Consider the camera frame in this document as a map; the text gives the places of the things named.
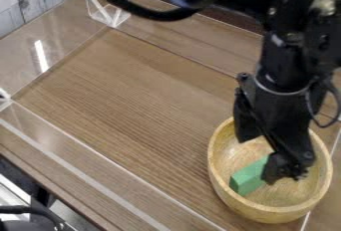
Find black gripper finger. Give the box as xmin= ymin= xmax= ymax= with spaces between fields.
xmin=233 ymin=92 xmax=262 ymax=143
xmin=261 ymin=131 xmax=316 ymax=185

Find green rectangular block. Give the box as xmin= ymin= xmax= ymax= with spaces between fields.
xmin=229 ymin=156 xmax=267 ymax=196

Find clear acrylic corner bracket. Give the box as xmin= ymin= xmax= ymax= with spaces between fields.
xmin=86 ymin=0 xmax=131 ymax=28

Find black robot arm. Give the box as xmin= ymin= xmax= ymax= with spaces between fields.
xmin=178 ymin=0 xmax=341 ymax=184

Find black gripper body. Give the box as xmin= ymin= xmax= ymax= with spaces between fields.
xmin=233 ymin=72 xmax=330 ymax=149

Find wooden bowl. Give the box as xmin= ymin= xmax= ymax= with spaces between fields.
xmin=207 ymin=119 xmax=333 ymax=224

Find black metal table clamp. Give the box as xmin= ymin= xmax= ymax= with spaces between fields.
xmin=29 ymin=195 xmax=90 ymax=231

